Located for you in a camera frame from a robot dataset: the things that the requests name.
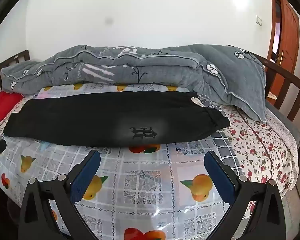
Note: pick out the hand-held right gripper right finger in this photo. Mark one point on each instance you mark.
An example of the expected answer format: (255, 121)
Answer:
(220, 180)

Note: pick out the red cloth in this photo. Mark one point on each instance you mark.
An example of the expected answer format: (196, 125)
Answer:
(2, 105)

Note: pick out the wooden door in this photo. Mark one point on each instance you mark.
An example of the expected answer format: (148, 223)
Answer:
(288, 30)

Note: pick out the wooden chair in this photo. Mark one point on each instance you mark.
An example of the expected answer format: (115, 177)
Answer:
(285, 73)

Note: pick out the fruit-print plastic cover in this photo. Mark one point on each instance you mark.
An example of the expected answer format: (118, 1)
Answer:
(152, 180)

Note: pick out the floral bedsheet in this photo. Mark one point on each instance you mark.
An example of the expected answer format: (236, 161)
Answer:
(260, 150)

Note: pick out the black pants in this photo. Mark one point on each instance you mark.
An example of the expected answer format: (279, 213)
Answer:
(90, 117)

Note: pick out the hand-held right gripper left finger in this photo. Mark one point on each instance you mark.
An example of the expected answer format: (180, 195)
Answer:
(86, 177)

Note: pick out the grey mattress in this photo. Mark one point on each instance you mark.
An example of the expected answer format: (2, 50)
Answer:
(287, 122)

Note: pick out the white light switch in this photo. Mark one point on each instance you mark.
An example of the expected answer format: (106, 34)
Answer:
(259, 20)

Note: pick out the grey flower-print pillow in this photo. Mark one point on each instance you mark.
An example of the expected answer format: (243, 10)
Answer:
(237, 80)

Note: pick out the grey flower-print quilt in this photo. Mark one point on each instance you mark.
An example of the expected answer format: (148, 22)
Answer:
(115, 65)

